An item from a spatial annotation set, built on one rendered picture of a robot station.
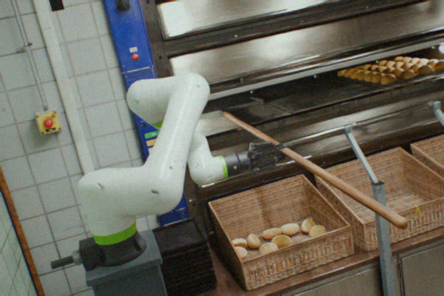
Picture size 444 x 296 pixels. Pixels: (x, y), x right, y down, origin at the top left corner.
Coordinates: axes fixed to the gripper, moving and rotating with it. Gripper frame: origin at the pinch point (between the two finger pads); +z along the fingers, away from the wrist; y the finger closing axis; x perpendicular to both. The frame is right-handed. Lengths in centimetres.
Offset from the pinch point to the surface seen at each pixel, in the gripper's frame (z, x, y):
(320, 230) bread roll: 23, -27, 56
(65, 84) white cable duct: -81, -51, -40
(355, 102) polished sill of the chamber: 64, -54, 2
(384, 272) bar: 37, 6, 68
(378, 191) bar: 37.6, 6.5, 27.3
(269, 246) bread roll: -6, -26, 55
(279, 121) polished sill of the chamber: 19, -53, 2
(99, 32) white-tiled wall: -60, -53, -60
